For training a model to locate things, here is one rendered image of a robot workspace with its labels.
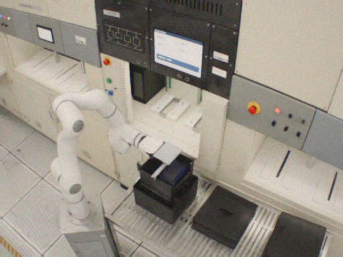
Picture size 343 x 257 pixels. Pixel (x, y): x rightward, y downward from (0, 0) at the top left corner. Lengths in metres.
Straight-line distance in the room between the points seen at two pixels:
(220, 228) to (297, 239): 0.44
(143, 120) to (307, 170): 1.19
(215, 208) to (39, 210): 1.75
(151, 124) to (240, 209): 0.87
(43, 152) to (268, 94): 2.54
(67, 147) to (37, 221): 1.57
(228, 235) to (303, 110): 0.78
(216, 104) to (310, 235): 0.86
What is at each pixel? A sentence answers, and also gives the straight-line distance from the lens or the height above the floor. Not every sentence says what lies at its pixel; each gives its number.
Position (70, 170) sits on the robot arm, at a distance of 1.63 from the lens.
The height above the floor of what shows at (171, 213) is 0.89.
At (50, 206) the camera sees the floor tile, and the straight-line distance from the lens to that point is 3.07.
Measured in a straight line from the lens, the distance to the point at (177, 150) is 1.70.
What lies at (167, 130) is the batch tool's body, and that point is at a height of 0.87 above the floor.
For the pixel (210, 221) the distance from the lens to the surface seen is 1.85.
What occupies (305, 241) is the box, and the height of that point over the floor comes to 1.01.
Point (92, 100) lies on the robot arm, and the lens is 1.49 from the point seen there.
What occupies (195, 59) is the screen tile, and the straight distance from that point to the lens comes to 1.66.
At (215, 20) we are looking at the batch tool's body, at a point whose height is 1.82.
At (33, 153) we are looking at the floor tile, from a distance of 3.56.
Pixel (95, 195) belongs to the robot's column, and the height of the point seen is 0.76.
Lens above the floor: 2.45
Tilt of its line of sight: 44 degrees down
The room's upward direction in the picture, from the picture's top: 1 degrees clockwise
